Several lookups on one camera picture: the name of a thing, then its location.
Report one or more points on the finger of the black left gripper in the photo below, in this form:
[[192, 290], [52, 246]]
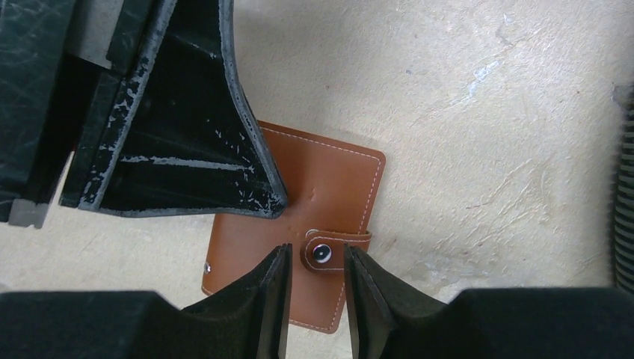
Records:
[[168, 129]]

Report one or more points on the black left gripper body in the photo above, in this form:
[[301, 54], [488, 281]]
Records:
[[64, 119]]

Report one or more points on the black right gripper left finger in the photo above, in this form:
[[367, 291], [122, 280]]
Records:
[[247, 319]]

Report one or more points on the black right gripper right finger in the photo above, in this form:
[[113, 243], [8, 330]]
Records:
[[389, 318]]

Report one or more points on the brown leather card holder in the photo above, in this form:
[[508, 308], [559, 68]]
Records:
[[331, 187]]

